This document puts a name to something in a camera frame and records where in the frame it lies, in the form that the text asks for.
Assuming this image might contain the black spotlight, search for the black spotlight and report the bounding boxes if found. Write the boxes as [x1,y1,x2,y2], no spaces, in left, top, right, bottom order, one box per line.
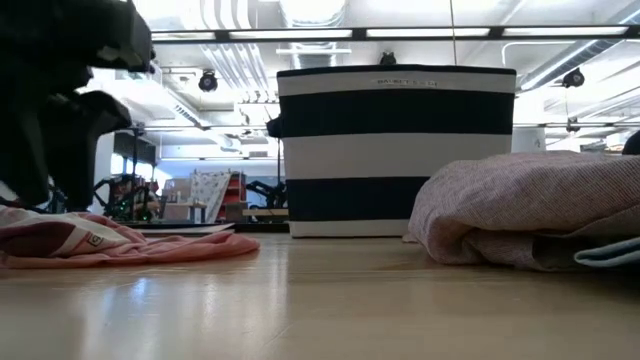
[562,67,586,90]
[198,69,219,94]

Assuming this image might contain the navy white striped fabric bin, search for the navy white striped fabric bin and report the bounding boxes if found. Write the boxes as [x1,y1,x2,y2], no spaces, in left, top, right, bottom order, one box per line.
[265,63,518,239]

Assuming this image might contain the white patterned board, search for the white patterned board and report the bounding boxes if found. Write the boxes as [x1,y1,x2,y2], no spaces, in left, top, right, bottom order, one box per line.
[189,171,232,224]

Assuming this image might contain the black aluminium table frame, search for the black aluminium table frame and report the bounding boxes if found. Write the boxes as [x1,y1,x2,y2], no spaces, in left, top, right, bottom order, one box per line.
[233,221,291,234]

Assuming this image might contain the red shelf cart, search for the red shelf cart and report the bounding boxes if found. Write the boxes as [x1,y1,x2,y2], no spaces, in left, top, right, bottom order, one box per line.
[215,171,247,223]

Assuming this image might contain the black frame crossbar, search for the black frame crossbar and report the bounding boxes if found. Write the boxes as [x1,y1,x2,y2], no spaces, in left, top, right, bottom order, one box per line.
[149,23,640,42]

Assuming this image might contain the wooden background table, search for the wooden background table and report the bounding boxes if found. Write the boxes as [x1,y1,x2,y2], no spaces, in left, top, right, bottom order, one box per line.
[242,207,290,224]

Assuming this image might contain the dark wall monitor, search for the dark wall monitor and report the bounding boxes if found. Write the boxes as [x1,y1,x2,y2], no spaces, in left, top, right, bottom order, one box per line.
[113,130,157,166]

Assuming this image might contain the white container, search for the white container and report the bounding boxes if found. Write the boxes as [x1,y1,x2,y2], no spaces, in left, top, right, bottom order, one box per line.
[510,126,547,154]

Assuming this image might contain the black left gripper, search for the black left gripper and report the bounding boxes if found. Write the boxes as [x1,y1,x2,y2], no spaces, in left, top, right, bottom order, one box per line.
[0,0,156,212]

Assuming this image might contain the cluttered equipment stand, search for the cluttered equipment stand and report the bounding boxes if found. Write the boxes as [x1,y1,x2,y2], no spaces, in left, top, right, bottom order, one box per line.
[92,172,161,224]

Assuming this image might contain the lilac knit sweater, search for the lilac knit sweater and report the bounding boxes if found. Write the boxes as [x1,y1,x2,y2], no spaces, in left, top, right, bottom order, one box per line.
[402,150,640,274]

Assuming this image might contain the pale blue-grey garment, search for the pale blue-grey garment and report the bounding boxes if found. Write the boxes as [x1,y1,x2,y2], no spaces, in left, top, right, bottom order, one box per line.
[573,235,640,269]

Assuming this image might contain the pink maroon striped garment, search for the pink maroon striped garment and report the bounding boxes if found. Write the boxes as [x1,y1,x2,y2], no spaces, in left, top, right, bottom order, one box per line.
[0,203,261,270]

